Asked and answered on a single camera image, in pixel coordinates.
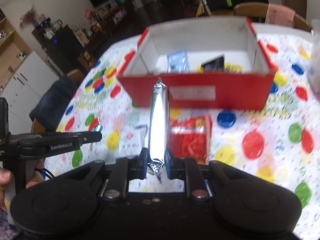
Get small blue candy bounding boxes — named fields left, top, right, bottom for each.
left=92, top=124, right=103, bottom=132

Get white blue milk biscuit packet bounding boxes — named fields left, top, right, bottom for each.
left=117, top=125, right=148, bottom=158

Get red snack packet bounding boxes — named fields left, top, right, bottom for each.
left=167, top=114, right=213, bottom=165

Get green snack bar packet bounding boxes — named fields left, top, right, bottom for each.
left=148, top=77, right=169, bottom=183

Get light blue snack packet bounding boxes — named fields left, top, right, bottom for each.
left=167, top=50, right=190, bottom=73

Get black snack packet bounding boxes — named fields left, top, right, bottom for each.
left=201, top=54, right=225, bottom=72

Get yellow minion candy packet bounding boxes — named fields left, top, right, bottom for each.
left=196, top=63, right=245, bottom=73

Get person's left hand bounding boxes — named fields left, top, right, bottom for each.
left=0, top=159, right=46, bottom=213

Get blue jeans on chair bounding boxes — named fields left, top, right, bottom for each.
left=29, top=76, right=78, bottom=131

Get white cupboard with shelf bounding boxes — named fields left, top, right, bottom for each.
left=0, top=12, right=59, bottom=134

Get dark sideboard cabinet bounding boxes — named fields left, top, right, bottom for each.
left=32, top=18, right=87, bottom=74

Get red cardboard box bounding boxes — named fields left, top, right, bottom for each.
left=117, top=16, right=275, bottom=110

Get balloon birthday tablecloth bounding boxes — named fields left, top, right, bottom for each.
left=44, top=26, right=319, bottom=239

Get wooden chair far side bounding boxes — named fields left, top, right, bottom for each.
left=233, top=2, right=312, bottom=32

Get pink cloth on chair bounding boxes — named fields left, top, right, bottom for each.
left=265, top=3, right=296, bottom=27

